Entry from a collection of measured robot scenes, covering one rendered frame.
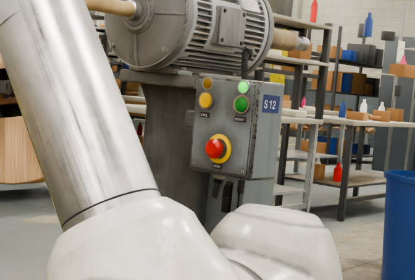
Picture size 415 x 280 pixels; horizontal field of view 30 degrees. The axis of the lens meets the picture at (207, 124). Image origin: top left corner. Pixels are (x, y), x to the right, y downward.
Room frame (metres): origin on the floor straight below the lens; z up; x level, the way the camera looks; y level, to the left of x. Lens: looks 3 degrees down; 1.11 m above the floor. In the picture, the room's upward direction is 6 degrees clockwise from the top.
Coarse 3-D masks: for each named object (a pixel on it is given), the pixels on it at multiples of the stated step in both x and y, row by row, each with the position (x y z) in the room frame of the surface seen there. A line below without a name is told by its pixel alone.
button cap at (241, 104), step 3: (237, 99) 1.55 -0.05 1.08; (240, 99) 1.55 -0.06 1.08; (243, 99) 1.54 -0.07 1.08; (237, 102) 1.55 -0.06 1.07; (240, 102) 1.55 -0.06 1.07; (243, 102) 1.54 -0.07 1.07; (246, 102) 1.54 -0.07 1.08; (237, 105) 1.55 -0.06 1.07; (240, 105) 1.55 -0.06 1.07; (243, 105) 1.54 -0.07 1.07; (246, 105) 1.54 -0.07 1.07; (237, 108) 1.55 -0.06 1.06; (240, 108) 1.55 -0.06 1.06; (243, 108) 1.54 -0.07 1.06; (240, 111) 1.55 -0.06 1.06
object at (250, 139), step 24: (216, 96) 1.59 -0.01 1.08; (240, 96) 1.55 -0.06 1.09; (264, 96) 1.55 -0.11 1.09; (216, 120) 1.59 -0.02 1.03; (240, 120) 1.55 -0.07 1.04; (264, 120) 1.56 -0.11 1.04; (192, 144) 1.62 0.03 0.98; (240, 144) 1.55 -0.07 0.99; (264, 144) 1.56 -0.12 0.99; (192, 168) 1.62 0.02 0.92; (216, 168) 1.58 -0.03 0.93; (240, 168) 1.54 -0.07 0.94; (264, 168) 1.57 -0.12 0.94; (216, 192) 1.63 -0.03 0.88
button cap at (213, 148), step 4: (212, 140) 1.56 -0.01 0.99; (216, 140) 1.56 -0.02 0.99; (208, 144) 1.56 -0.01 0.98; (212, 144) 1.55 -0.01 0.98; (216, 144) 1.55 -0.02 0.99; (220, 144) 1.55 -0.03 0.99; (208, 148) 1.56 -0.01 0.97; (212, 148) 1.55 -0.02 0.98; (216, 148) 1.55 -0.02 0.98; (220, 148) 1.55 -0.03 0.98; (208, 152) 1.56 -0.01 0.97; (212, 152) 1.55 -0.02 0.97; (216, 152) 1.55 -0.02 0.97; (220, 152) 1.55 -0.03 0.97; (212, 156) 1.56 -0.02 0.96; (216, 156) 1.55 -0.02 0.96
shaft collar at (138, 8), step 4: (128, 0) 1.73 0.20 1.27; (132, 0) 1.72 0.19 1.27; (136, 4) 1.72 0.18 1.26; (140, 4) 1.73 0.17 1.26; (136, 8) 1.71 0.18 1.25; (140, 8) 1.72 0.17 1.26; (136, 12) 1.71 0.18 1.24; (140, 12) 1.72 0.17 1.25; (132, 16) 1.72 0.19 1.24; (136, 16) 1.72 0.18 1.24; (140, 16) 1.73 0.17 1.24; (132, 20) 1.73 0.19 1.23
